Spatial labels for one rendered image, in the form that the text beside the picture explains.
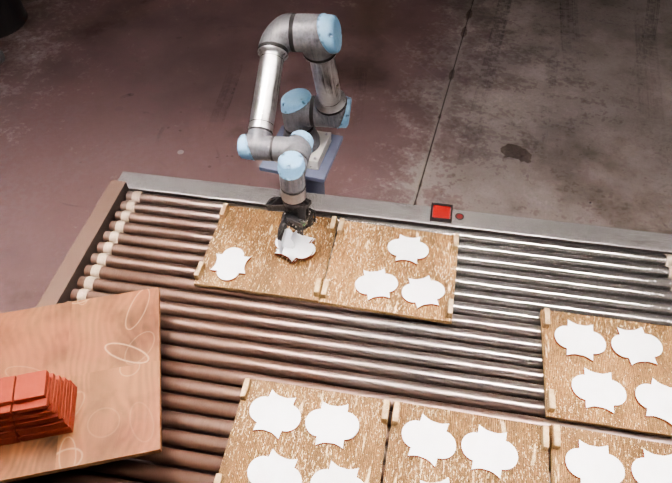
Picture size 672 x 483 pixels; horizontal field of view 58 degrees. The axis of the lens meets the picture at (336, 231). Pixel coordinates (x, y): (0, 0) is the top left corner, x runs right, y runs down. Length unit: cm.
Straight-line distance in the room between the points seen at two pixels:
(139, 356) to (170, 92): 290
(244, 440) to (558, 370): 90
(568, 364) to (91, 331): 136
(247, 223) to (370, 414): 81
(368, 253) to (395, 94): 235
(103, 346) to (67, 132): 266
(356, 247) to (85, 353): 89
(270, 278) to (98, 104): 275
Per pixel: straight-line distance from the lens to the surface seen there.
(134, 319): 186
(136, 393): 173
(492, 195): 362
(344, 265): 200
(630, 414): 189
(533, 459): 175
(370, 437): 171
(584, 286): 211
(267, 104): 188
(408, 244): 205
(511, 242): 216
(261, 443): 172
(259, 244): 208
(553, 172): 385
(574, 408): 185
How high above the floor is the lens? 251
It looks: 49 degrees down
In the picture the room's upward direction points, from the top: 1 degrees counter-clockwise
